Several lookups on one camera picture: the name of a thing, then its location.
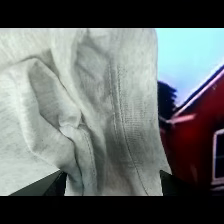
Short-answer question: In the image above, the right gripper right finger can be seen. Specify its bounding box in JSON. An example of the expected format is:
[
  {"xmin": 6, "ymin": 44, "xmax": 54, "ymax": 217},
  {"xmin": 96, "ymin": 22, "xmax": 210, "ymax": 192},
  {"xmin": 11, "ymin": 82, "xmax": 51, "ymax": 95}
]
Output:
[{"xmin": 159, "ymin": 169, "xmax": 214, "ymax": 197}]

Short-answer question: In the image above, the light grey T-shirt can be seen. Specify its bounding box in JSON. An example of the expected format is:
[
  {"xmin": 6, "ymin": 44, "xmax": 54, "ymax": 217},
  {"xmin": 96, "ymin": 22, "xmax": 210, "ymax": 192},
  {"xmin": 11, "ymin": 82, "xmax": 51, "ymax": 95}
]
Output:
[{"xmin": 0, "ymin": 28, "xmax": 173, "ymax": 197}]

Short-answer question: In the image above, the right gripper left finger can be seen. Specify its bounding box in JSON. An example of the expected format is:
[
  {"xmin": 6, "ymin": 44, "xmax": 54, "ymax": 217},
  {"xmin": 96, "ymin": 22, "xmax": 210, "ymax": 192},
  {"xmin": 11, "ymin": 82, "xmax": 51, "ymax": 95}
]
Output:
[{"xmin": 9, "ymin": 170, "xmax": 68, "ymax": 197}]

